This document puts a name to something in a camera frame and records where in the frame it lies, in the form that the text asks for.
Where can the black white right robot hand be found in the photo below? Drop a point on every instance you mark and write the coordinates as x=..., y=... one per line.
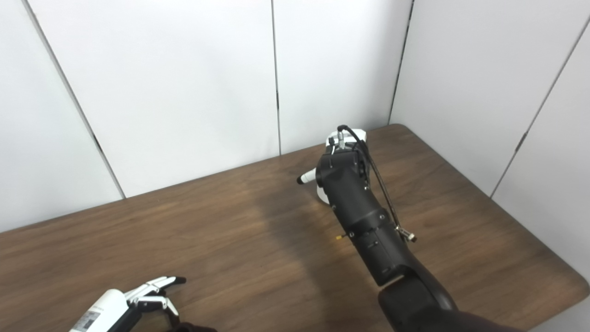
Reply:
x=352, y=137

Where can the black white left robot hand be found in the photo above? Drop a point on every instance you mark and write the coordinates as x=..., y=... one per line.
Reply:
x=108, y=309

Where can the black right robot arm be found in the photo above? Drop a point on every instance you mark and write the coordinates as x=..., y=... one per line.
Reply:
x=364, y=221

